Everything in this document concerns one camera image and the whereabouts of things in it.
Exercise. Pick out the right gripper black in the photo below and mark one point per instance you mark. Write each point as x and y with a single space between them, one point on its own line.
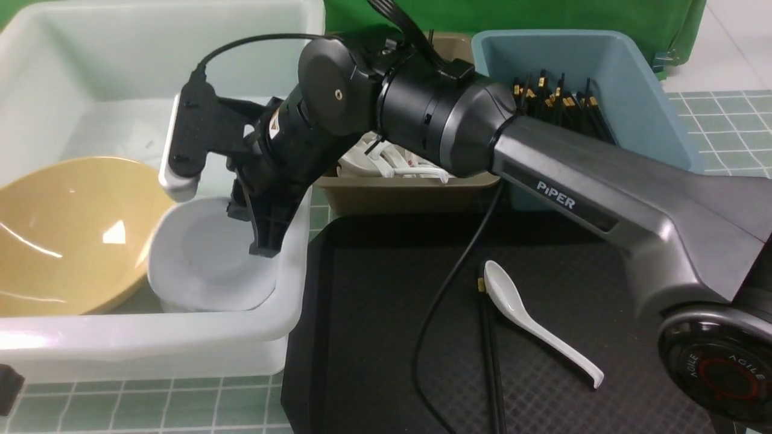
297 141

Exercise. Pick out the white square dish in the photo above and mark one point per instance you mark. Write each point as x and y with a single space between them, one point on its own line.
199 261

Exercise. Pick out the yellow noodle bowl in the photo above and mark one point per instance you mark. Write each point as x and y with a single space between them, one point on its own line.
75 236

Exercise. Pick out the white ceramic soup spoon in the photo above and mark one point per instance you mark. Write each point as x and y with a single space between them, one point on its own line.
505 296

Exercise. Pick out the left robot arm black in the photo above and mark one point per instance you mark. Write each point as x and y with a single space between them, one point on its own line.
11 384

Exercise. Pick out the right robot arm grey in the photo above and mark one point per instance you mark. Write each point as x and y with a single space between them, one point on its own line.
697 247

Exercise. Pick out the pile of white spoons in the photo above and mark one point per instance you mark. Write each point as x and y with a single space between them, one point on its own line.
374 157

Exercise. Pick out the olive plastic spoon bin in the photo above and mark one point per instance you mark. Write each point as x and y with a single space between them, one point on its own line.
392 193

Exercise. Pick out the pile of black chopsticks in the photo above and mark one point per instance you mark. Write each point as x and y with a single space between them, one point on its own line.
555 104

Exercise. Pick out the blue plastic chopstick bin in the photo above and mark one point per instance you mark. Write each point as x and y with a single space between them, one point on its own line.
607 65

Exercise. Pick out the green cloth backdrop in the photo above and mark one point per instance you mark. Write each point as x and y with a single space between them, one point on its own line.
543 15

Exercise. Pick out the green checkered table mat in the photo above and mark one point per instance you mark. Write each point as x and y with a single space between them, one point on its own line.
731 131

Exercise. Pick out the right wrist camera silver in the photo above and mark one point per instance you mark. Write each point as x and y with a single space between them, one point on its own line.
204 123

